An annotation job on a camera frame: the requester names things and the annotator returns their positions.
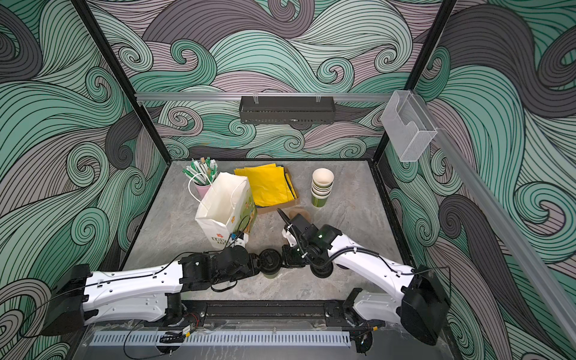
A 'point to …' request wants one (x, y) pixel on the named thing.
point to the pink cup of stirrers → (202, 172)
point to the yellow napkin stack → (269, 184)
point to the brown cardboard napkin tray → (259, 210)
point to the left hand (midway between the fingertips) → (267, 265)
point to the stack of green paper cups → (322, 186)
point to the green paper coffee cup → (271, 277)
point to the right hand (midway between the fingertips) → (282, 266)
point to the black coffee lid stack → (322, 271)
